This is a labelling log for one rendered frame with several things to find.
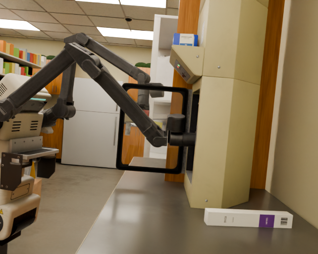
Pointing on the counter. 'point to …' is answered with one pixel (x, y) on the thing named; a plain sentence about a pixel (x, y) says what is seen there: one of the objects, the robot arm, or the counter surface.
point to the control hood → (189, 60)
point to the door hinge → (187, 129)
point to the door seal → (122, 128)
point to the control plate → (181, 70)
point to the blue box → (179, 39)
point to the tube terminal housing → (227, 102)
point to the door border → (178, 146)
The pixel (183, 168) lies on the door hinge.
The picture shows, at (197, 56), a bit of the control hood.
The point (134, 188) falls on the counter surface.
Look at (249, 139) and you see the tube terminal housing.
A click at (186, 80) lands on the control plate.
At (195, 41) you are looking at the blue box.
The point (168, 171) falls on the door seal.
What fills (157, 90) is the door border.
